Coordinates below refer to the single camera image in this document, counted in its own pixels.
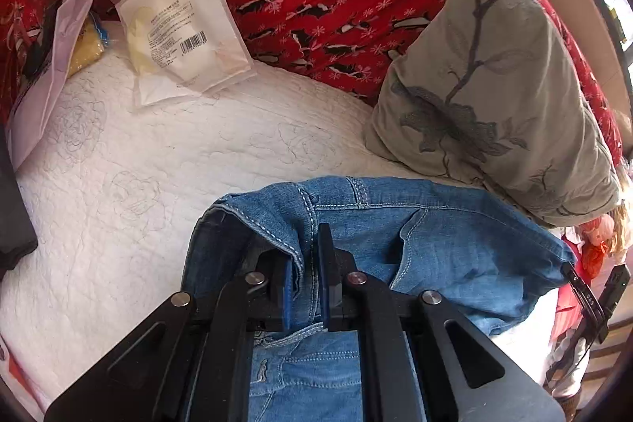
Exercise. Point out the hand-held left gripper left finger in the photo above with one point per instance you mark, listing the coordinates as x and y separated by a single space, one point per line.
285 298

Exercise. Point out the pale lilac plastic bag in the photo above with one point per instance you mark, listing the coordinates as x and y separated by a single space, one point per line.
44 81

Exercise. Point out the white quilted bed cover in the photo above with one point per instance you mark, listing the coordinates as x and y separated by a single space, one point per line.
148 204

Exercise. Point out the blue denim pants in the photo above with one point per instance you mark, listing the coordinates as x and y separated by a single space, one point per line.
455 244

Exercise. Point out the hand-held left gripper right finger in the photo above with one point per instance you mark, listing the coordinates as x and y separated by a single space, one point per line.
324 276

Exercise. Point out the yellow cloth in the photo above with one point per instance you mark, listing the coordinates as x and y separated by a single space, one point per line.
86 51

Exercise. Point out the dark jacket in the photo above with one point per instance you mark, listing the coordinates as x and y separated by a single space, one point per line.
15 214

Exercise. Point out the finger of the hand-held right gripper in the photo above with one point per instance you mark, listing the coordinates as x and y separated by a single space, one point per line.
588 303
615 288

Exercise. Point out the white and orange plastic bag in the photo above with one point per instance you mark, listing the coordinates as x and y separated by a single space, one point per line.
12 372

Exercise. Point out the grey floral pillow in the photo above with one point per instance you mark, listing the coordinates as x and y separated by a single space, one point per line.
494 105

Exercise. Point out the white packet in clear wrap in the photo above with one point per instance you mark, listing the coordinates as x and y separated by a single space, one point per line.
183 6

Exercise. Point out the blond doll in plastic bag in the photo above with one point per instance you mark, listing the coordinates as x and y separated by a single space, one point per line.
606 229

